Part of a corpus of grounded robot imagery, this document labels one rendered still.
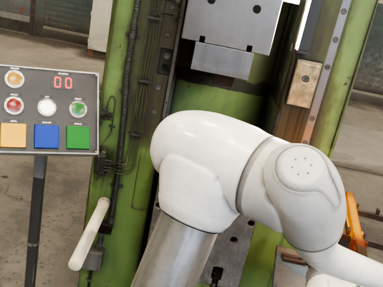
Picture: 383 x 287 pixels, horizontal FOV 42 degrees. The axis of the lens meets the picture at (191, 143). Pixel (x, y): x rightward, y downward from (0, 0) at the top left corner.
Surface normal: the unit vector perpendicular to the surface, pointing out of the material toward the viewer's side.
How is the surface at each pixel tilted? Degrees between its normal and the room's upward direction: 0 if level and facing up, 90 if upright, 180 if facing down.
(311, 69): 90
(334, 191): 76
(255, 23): 90
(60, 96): 60
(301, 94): 90
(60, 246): 0
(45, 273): 0
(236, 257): 90
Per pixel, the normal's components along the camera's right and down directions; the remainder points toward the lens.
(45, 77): 0.41, -0.11
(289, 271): 0.18, -0.92
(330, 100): -0.05, 0.35
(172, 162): -0.62, -0.04
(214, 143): -0.34, -0.43
